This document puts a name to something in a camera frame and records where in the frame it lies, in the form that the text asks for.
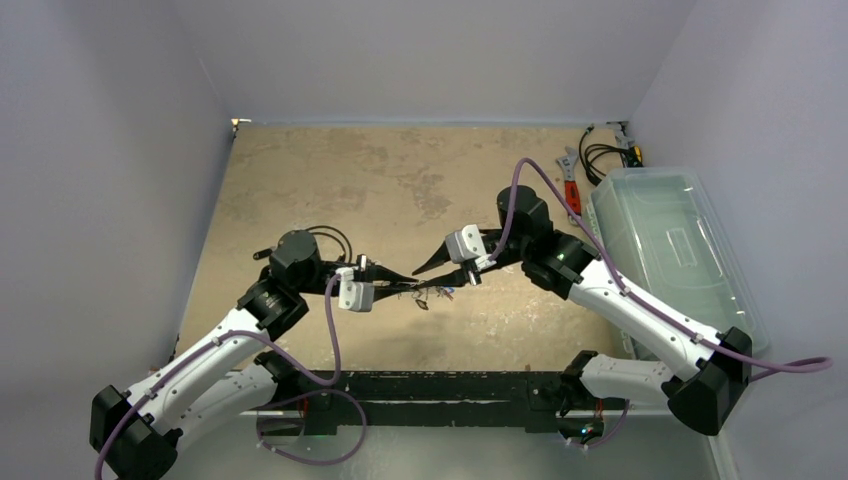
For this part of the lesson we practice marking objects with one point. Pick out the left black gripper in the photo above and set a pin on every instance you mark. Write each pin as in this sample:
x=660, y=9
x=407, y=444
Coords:
x=385, y=280

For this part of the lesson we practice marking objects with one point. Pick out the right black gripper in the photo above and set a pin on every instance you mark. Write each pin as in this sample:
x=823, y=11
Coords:
x=486, y=248

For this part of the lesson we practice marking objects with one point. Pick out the metal key organizer ring plate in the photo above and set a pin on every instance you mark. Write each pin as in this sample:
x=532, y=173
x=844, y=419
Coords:
x=422, y=295

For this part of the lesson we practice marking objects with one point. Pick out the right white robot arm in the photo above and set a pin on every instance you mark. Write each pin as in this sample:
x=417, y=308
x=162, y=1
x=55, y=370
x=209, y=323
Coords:
x=697, y=372

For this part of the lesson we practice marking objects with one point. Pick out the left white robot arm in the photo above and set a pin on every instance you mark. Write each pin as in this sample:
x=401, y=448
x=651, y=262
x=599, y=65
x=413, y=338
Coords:
x=135, y=431

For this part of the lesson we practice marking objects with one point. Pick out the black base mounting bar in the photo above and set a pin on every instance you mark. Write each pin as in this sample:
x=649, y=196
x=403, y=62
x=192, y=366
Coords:
x=533, y=401

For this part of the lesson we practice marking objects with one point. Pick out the clear plastic storage bin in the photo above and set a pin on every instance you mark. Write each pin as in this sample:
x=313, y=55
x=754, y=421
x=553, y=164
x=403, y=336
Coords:
x=660, y=229

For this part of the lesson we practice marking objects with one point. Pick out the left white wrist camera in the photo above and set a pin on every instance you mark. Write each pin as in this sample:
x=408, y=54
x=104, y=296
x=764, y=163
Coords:
x=355, y=292

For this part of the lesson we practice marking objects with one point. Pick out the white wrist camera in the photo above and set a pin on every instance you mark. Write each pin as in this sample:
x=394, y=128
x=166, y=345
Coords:
x=355, y=292
x=466, y=248

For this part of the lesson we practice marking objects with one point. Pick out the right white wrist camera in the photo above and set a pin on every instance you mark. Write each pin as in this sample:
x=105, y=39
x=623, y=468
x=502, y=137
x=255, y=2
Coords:
x=466, y=248

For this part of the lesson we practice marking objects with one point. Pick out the red handled adjustable wrench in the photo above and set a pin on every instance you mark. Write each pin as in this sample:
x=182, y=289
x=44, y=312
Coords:
x=567, y=165

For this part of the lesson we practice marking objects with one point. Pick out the aluminium frame rail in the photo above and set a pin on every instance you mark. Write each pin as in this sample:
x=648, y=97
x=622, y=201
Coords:
x=645, y=445

